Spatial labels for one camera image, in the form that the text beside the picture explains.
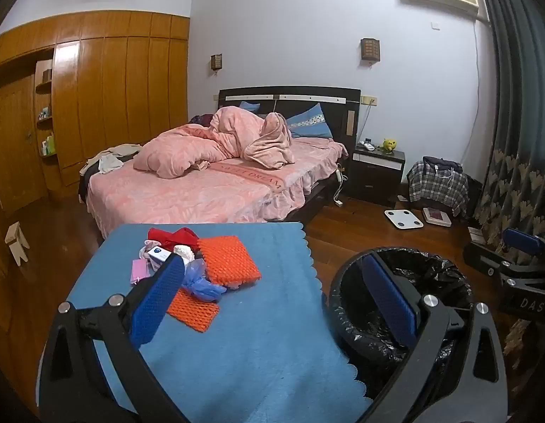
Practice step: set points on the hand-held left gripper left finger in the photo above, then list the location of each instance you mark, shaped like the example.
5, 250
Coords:
157, 299

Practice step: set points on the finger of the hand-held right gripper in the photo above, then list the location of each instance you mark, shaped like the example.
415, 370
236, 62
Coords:
521, 240
484, 257

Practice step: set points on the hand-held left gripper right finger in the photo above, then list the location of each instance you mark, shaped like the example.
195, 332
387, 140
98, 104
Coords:
389, 299

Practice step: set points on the pink packet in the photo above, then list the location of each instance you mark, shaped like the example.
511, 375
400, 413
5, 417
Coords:
140, 269

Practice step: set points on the small orange foam net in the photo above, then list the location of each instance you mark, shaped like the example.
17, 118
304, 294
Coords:
193, 310

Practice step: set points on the white and blue carton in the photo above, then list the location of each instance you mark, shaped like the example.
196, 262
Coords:
160, 254

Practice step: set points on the blue plastic bag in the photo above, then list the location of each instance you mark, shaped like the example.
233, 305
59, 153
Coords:
201, 284

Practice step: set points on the black trash bin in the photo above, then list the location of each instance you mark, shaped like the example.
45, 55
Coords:
338, 291

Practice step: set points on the red plastic bag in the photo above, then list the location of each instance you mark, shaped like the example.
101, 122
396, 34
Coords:
187, 236

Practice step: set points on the large orange foam net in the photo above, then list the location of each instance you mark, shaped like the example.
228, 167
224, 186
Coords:
228, 260

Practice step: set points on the small white box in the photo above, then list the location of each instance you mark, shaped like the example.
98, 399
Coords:
477, 234

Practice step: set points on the black bin liner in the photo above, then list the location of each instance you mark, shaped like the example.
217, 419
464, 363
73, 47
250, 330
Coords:
435, 273

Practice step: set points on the pink bathroom scale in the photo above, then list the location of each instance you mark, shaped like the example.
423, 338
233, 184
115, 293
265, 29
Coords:
436, 216

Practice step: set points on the white bathroom scale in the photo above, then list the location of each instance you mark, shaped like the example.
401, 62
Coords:
403, 219

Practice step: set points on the plaid cloth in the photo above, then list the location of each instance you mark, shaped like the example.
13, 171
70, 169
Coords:
435, 189

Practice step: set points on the blue scalloped table cloth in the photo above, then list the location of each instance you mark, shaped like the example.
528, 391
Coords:
254, 317

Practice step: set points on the dark jacket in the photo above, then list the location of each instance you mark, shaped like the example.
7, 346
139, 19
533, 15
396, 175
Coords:
442, 163

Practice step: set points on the bed with pink sheet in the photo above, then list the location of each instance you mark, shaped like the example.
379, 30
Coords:
188, 198

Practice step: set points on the dark nightstand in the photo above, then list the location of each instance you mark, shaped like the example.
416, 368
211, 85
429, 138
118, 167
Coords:
373, 176

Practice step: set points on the white power strip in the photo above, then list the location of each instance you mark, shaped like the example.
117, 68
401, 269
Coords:
340, 174

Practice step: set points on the dark patterned curtain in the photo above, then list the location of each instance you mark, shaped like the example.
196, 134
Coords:
519, 97

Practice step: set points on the yellow-green plush toy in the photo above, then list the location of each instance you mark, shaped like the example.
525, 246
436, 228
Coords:
389, 145

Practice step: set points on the pile of clothes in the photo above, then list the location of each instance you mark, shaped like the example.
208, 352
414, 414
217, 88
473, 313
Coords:
109, 158

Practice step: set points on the pink duvet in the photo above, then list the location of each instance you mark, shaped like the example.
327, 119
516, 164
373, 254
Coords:
188, 150

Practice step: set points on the small wooden stool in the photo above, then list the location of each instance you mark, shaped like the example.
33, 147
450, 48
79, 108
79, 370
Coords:
16, 240

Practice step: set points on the white phone handset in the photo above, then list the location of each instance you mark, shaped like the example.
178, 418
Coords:
367, 144

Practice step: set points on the dark red cloth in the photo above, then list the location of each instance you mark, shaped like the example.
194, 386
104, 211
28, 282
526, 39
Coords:
201, 120

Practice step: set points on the large blue pillow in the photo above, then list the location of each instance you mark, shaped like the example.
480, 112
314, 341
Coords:
310, 121

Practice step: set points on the dark wooden headboard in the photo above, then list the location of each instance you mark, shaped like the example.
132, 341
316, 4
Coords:
338, 101

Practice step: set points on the small blue pillow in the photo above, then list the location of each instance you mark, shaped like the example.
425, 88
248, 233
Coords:
250, 106

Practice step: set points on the wooden wardrobe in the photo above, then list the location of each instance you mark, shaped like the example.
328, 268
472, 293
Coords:
113, 88

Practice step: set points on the wall socket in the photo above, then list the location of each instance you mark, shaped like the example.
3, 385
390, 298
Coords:
368, 100

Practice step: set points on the large wall lamp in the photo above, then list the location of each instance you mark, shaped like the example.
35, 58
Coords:
370, 49

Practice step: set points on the small wall lamp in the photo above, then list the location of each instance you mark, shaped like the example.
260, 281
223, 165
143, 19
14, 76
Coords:
216, 61

